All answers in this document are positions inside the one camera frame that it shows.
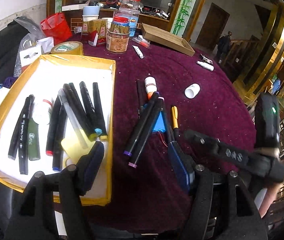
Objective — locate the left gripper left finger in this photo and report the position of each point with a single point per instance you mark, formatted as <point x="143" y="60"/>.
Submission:
<point x="88" y="167"/>

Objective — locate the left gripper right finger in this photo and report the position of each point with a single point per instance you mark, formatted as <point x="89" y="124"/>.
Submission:
<point x="182" y="166"/>

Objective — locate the black marker light-blue cap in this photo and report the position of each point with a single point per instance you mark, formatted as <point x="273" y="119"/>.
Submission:
<point x="89" y="108"/>

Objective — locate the black marker red cap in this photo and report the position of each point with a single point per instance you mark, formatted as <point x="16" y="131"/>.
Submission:
<point x="52" y="127"/>

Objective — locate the green lighter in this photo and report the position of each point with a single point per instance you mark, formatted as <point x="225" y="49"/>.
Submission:
<point x="33" y="141"/>

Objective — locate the black marker yellow cap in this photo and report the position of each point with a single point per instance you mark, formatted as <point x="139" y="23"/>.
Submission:
<point x="99" y="112"/>

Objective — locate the black marker grey cap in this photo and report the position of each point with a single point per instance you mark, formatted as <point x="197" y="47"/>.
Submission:
<point x="13" y="147"/>

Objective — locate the black marker yellow band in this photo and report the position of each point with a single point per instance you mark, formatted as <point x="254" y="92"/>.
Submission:
<point x="77" y="108"/>

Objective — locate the black marker green cap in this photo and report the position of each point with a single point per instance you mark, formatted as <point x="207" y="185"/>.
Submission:
<point x="23" y="129"/>

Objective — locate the right hand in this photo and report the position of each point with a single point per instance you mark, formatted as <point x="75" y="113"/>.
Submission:
<point x="269" y="198"/>

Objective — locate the black marker purple cap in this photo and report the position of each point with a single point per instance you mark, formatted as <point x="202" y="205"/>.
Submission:
<point x="136" y="133"/>

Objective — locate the blue battery pack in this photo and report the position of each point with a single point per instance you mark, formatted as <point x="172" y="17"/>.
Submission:
<point x="159" y="126"/>

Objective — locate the black marker violet cap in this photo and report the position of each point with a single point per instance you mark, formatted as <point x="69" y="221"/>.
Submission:
<point x="146" y="132"/>

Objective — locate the yellow black pen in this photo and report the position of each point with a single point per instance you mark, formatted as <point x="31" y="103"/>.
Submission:
<point x="174" y="112"/>

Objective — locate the white tube orange cap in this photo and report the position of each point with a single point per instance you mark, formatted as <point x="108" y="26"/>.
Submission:
<point x="150" y="86"/>

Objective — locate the black small case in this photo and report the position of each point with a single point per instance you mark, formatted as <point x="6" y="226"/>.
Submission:
<point x="205" y="59"/>

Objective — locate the yellow tape roll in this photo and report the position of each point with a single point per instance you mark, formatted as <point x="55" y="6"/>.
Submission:
<point x="69" y="48"/>

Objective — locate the cardboard tray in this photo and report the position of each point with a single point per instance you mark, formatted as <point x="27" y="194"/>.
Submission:
<point x="167" y="39"/>

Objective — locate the white small tube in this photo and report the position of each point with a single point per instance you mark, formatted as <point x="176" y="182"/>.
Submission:
<point x="138" y="51"/>

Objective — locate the toothpick jar orange label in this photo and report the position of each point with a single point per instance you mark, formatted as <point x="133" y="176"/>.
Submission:
<point x="117" y="42"/>

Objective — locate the red cigarette pack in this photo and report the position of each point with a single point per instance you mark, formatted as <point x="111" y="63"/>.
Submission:
<point x="94" y="32"/>

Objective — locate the red plastic bag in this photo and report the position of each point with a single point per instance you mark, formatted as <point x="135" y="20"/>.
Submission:
<point x="56" y="26"/>

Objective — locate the blue white cup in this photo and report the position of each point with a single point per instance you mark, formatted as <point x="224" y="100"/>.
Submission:
<point x="90" y="13"/>

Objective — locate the clear jar red lid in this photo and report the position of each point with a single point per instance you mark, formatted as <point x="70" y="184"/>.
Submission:
<point x="128" y="12"/>

